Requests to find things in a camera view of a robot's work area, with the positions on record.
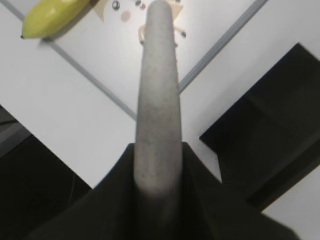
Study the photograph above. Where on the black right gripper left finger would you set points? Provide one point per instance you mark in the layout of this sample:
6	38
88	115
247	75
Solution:
107	212

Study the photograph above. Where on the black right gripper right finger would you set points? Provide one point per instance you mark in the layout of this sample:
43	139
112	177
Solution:
211	211

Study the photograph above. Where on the yellow plastic banana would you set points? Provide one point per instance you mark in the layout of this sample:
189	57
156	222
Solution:
48	17

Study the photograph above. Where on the black knife stand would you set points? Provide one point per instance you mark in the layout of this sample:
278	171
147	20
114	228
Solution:
269	139

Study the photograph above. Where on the white deer cutting board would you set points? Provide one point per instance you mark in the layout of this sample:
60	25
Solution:
105	41

